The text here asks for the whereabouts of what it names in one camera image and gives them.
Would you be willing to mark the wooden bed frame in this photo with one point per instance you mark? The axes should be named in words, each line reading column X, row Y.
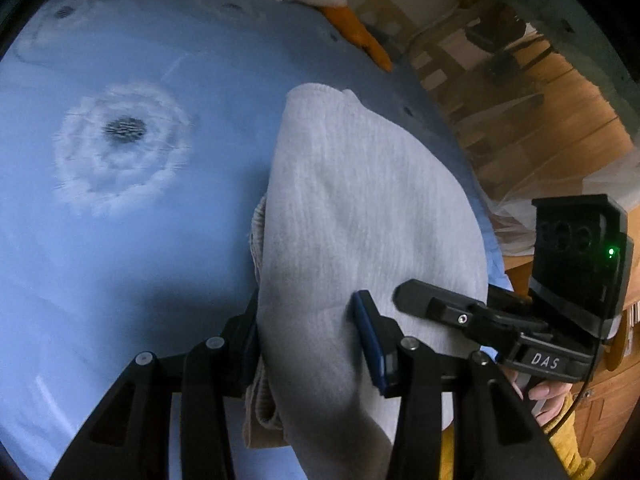
column 605, row 410

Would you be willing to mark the white mosquito net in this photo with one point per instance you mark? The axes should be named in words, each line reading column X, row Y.
column 510, row 230

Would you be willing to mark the grey pants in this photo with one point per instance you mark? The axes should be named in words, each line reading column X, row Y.
column 350, row 210

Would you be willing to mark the yellow fleece clothing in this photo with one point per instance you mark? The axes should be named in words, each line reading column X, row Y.
column 447, row 455

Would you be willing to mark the dark blurred object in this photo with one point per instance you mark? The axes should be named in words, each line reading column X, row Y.
column 500, row 65

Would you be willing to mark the person's right hand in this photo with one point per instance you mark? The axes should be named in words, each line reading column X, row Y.
column 547, row 400

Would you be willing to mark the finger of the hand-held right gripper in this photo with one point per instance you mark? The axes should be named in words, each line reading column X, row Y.
column 435, row 305

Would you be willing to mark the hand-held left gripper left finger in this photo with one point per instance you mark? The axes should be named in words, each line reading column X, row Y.
column 240, row 342

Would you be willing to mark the person's right forearm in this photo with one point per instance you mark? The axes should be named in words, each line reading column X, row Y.
column 570, row 442

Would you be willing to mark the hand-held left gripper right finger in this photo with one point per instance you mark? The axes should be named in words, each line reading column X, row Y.
column 371, row 342

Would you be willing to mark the blue floral quilt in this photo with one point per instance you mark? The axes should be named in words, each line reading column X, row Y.
column 125, row 260

